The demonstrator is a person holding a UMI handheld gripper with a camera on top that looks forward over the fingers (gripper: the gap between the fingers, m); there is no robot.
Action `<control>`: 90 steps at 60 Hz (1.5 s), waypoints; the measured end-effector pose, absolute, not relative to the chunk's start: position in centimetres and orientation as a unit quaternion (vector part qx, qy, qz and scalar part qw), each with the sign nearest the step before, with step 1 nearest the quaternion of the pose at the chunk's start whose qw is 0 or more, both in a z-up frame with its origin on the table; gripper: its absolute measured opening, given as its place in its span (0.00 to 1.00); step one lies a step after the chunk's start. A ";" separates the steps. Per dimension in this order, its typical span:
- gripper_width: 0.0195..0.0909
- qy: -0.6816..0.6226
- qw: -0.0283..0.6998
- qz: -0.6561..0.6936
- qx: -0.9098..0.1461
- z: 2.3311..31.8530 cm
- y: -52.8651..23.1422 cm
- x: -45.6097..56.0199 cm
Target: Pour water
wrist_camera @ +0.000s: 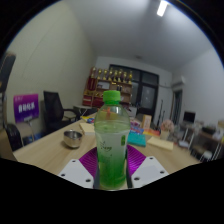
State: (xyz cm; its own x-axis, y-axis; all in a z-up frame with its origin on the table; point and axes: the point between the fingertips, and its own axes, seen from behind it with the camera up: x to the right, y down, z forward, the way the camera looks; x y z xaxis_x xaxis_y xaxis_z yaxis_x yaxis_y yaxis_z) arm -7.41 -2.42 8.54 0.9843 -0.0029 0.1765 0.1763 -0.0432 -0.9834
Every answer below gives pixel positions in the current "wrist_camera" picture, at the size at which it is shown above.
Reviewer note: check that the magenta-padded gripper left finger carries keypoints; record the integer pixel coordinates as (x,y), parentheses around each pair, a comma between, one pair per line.
(76,173)

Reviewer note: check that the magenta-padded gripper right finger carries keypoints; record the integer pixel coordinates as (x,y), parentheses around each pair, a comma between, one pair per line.
(148,171)

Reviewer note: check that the green drink bottle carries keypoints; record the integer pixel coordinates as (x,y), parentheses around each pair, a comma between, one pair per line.
(111,146)

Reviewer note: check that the pale yellow notepad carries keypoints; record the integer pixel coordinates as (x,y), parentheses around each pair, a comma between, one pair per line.
(160,143)

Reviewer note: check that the teal book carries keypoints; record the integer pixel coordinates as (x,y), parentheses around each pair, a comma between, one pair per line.
(137,139)

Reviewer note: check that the small steel cup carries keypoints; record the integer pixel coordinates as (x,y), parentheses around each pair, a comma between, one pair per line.
(72,139)

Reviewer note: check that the orange book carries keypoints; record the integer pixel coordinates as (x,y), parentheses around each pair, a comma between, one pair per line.
(152,132)

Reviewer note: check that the tan notebook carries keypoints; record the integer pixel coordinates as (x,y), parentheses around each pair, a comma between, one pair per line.
(87,128)

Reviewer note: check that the pink flowers in white pot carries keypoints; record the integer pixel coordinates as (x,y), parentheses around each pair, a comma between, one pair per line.
(167,126)

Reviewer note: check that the small orange upright box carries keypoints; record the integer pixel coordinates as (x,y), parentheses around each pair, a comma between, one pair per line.
(146,122)

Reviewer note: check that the black tripod stand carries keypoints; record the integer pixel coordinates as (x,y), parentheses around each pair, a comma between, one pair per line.
(161,111)

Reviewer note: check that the small round white table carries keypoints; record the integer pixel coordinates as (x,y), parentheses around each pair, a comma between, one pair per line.
(83,107)

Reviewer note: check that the computer monitor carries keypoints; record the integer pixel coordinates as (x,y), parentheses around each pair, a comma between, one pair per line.
(189,117)

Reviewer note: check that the black office chair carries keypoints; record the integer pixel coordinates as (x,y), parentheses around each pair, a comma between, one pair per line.
(52,108)

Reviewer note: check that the wooden desk white legs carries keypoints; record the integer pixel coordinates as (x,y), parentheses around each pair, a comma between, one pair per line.
(210,138)

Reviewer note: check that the black chair back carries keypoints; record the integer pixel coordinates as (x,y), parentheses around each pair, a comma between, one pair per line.
(14,136)

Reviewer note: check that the purple sign board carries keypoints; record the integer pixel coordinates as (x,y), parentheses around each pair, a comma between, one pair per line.
(26,107)

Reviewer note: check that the shelf unit with trophies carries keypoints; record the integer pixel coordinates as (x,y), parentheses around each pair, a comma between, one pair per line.
(96,86)

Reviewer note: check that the white air conditioner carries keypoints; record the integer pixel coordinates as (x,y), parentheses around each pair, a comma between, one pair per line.
(178,82)

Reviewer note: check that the dark cabinet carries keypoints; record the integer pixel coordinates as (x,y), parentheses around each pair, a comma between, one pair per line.
(7,71)

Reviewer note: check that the ceiling tube light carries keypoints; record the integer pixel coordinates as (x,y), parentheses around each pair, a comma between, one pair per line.
(162,8)

